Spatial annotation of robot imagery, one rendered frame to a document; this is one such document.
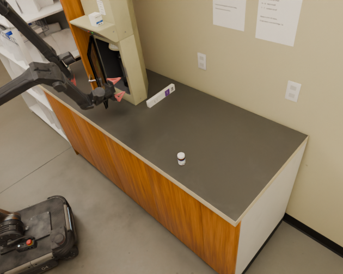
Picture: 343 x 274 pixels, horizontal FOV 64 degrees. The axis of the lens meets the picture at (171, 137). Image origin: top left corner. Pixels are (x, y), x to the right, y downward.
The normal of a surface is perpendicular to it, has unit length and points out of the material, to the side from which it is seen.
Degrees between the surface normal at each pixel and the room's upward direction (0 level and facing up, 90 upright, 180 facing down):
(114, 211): 0
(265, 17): 90
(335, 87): 90
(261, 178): 0
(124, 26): 90
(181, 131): 0
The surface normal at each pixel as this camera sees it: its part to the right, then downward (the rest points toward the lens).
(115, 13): 0.71, 0.41
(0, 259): -0.11, -0.73
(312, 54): -0.70, 0.55
